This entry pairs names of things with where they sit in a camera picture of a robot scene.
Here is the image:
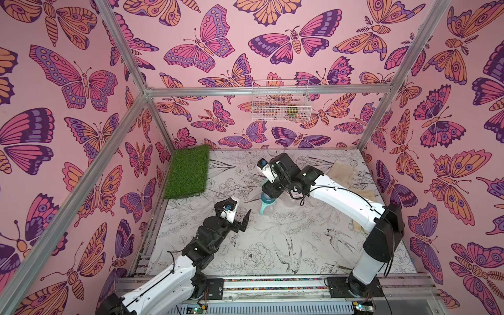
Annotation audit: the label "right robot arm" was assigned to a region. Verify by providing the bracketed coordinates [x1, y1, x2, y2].
[257, 153, 405, 288]

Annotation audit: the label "green artificial grass mat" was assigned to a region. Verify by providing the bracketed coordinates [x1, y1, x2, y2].
[164, 145, 211, 200]

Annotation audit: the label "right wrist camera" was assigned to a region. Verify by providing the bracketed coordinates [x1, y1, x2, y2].
[257, 158, 277, 183]

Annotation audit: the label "mint bottle cap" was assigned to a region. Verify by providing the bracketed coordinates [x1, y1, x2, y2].
[261, 192, 276, 205]

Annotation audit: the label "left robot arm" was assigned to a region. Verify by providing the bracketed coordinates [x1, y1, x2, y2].
[95, 212, 251, 314]

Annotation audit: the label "white wire basket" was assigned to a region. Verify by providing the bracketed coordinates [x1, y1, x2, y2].
[250, 85, 312, 123]

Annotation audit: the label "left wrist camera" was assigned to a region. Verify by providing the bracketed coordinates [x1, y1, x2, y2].
[214, 197, 240, 224]

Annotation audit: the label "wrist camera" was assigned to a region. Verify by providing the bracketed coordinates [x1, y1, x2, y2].
[214, 197, 240, 224]
[257, 158, 277, 183]

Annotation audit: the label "beige glove green fingers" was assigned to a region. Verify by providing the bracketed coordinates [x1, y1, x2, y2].
[326, 161, 356, 188]

